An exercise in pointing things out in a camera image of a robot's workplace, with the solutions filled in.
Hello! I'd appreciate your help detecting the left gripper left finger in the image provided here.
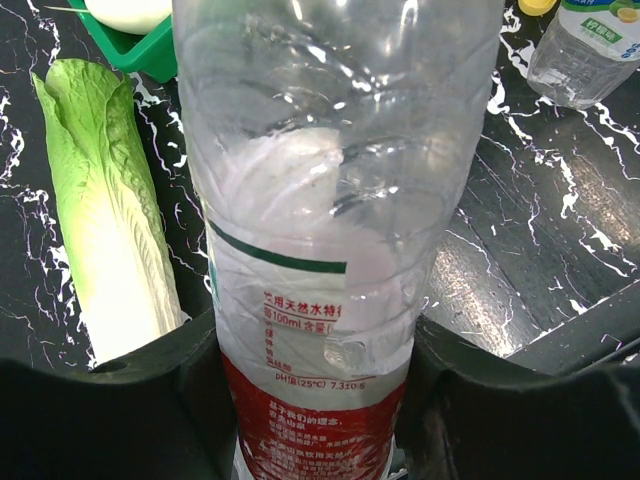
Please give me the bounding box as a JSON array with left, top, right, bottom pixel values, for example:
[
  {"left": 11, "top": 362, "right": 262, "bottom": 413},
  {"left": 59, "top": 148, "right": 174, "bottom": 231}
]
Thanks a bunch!
[{"left": 1, "top": 311, "right": 237, "bottom": 479}]

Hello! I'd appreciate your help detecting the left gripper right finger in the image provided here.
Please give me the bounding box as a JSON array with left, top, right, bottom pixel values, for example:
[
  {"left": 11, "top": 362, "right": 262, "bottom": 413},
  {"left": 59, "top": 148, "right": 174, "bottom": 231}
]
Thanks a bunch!
[{"left": 396, "top": 284, "right": 639, "bottom": 479}]

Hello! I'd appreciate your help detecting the clear cola bottle red label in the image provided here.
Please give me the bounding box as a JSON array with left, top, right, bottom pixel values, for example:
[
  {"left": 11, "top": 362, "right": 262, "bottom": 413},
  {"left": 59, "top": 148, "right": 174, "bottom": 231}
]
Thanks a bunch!
[{"left": 172, "top": 1, "right": 504, "bottom": 479}]

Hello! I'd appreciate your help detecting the clear water bottle white cap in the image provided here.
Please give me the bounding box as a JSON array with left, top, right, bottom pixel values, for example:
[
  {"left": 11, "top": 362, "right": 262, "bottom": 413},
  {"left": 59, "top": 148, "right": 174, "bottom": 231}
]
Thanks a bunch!
[{"left": 527, "top": 0, "right": 639, "bottom": 110}]

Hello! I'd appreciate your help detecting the yellow bottle cap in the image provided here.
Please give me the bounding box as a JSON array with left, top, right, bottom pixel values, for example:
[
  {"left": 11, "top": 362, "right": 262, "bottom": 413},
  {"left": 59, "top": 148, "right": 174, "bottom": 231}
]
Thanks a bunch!
[{"left": 517, "top": 0, "right": 557, "bottom": 17}]

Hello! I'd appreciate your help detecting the toy napa cabbage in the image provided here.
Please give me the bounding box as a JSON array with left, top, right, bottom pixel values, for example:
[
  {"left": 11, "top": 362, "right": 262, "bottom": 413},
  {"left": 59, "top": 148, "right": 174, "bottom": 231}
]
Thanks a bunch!
[{"left": 33, "top": 59, "right": 183, "bottom": 364}]

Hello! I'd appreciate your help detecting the green plastic basket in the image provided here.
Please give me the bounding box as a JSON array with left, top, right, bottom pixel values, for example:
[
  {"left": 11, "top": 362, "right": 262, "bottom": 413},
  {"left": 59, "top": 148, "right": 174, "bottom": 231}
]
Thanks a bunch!
[{"left": 77, "top": 13, "right": 177, "bottom": 83}]

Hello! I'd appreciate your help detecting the white toy radish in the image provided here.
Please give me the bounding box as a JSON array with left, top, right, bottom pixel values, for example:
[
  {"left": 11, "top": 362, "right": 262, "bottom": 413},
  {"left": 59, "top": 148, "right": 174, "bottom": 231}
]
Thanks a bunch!
[{"left": 85, "top": 0, "right": 172, "bottom": 35}]

